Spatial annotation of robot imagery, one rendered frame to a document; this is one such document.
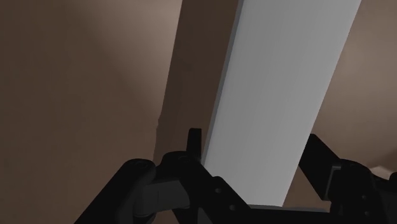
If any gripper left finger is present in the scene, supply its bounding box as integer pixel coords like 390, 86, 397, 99
73, 128, 251, 224

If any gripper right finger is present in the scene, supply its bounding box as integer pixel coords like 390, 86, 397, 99
298, 133, 397, 224

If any white flat board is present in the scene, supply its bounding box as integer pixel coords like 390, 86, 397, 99
200, 0, 363, 208

